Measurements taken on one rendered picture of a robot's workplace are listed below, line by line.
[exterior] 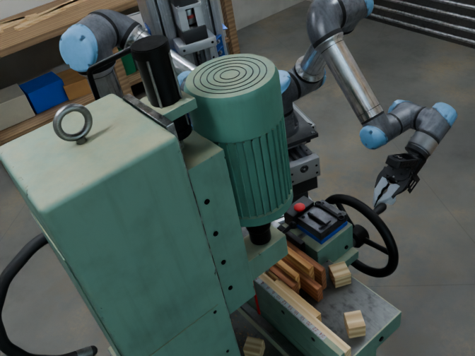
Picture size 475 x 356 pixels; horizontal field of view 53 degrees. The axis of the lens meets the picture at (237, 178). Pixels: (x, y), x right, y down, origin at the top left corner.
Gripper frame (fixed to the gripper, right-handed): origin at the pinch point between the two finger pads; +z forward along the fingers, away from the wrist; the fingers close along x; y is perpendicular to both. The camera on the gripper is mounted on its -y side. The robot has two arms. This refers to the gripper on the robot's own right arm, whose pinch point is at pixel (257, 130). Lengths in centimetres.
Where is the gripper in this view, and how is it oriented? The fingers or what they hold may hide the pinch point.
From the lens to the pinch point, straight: 115.7
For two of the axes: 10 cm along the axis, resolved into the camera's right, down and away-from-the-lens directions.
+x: 5.8, 3.5, 7.3
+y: 5.4, -8.4, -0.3
